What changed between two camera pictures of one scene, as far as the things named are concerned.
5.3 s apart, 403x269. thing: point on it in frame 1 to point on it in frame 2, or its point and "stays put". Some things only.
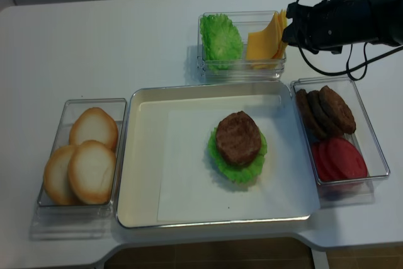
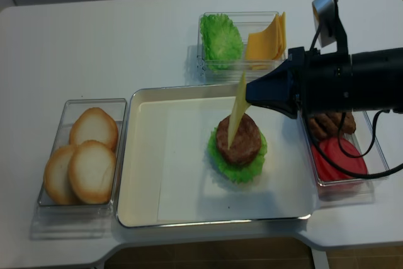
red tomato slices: x=337 y=159 stays put
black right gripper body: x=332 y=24 to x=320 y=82
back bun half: x=94 y=124 stays put
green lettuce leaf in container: x=221 y=44 stays put
